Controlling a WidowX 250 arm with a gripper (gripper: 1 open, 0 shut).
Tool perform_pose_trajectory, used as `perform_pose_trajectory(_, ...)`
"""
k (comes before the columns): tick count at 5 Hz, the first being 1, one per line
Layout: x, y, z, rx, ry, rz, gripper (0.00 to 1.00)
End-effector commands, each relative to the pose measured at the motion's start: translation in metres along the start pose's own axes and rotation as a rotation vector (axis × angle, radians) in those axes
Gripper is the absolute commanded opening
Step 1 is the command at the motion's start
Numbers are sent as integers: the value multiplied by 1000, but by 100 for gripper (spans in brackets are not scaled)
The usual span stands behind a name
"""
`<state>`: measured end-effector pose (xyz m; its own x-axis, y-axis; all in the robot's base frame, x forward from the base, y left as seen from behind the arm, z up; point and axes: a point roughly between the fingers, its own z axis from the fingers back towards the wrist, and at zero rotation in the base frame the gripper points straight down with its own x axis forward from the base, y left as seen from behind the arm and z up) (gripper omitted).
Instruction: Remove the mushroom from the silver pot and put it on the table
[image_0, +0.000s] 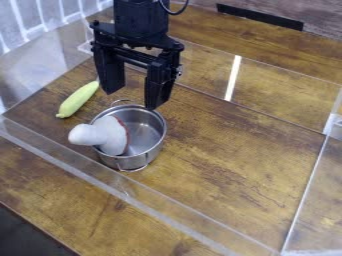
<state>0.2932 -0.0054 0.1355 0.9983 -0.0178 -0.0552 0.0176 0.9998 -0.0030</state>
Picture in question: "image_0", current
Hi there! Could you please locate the silver metal pot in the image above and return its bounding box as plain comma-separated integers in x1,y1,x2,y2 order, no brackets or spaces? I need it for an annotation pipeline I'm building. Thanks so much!
93,99,167,172

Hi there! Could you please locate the clear acrylic enclosure wall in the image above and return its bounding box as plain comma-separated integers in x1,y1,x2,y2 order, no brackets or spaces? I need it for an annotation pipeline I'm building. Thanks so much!
0,13,342,256

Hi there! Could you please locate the yellow handled metal utensil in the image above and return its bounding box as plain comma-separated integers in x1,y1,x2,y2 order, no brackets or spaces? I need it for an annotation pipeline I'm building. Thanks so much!
56,81,99,119

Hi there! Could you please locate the black strip on wall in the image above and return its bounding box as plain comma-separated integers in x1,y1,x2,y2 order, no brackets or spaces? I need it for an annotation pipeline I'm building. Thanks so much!
217,3,305,31

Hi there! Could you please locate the white red plush mushroom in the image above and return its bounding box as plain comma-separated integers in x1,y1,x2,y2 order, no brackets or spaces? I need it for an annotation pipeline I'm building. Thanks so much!
68,116,129,156

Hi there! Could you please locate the clear acrylic triangle bracket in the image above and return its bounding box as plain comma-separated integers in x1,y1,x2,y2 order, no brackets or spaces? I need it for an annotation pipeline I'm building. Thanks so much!
78,19,94,55

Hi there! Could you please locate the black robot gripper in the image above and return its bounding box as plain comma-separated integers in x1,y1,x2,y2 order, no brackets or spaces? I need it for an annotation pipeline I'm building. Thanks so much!
90,0,185,110

